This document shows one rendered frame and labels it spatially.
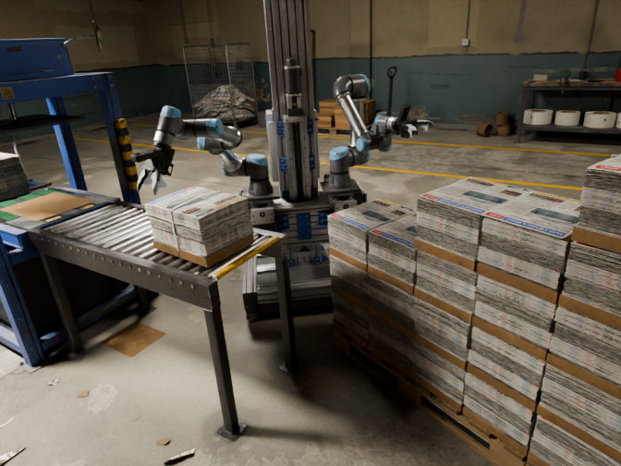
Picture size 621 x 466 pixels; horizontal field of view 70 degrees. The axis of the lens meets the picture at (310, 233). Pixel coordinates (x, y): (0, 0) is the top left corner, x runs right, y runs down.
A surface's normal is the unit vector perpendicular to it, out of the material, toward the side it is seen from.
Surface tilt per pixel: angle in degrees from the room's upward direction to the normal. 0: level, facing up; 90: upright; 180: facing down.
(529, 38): 90
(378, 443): 0
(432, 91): 90
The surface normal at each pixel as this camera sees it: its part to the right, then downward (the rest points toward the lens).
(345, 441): -0.05, -0.92
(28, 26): 0.85, 0.17
